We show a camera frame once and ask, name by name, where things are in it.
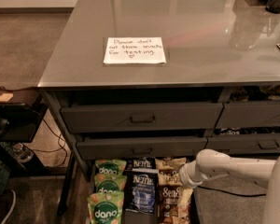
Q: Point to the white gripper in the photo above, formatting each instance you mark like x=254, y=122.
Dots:
x=188, y=175

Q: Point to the blue kettle chip bag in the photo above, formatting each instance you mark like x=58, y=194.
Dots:
x=144, y=163
x=140, y=192

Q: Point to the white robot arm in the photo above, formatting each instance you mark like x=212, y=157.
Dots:
x=211, y=164

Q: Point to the brown Sea Salt chip bag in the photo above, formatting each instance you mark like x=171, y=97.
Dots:
x=168, y=198

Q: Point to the middle tan chip bag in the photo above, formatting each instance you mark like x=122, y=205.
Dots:
x=169, y=177

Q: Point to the tan chip bag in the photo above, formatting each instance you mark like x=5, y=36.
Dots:
x=170, y=164
x=169, y=177

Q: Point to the back tan chip bag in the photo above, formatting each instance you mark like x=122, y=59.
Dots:
x=170, y=164

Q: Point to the bottom left open drawer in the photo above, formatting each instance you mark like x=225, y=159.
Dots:
x=129, y=217

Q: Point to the back green Dang chip bag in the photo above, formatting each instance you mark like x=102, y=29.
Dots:
x=111, y=167

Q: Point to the green dang chip bag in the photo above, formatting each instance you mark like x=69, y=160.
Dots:
x=106, y=208
x=110, y=183
x=111, y=167

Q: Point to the middle green Dang chip bag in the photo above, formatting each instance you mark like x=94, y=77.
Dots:
x=110, y=183

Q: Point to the front green Dang chip bag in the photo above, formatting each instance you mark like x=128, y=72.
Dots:
x=106, y=208

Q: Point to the middle left grey drawer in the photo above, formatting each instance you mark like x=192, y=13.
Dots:
x=95, y=149

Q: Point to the grey drawer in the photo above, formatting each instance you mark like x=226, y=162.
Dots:
x=250, y=114
x=140, y=117
x=245, y=143
x=95, y=149

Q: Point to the middle right grey drawer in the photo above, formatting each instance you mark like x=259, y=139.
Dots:
x=245, y=143

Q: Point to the top right grey drawer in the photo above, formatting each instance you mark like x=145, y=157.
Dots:
x=250, y=114

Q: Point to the top left grey drawer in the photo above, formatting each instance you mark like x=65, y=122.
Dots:
x=140, y=117

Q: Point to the grey metal counter cabinet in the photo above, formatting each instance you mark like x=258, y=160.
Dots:
x=217, y=52

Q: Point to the white handwritten paper note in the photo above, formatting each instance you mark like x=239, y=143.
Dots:
x=134, y=50

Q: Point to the dark sneaker shoe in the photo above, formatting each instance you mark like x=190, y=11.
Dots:
x=7, y=204

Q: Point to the black side shelf unit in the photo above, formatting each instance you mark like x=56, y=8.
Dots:
x=21, y=112

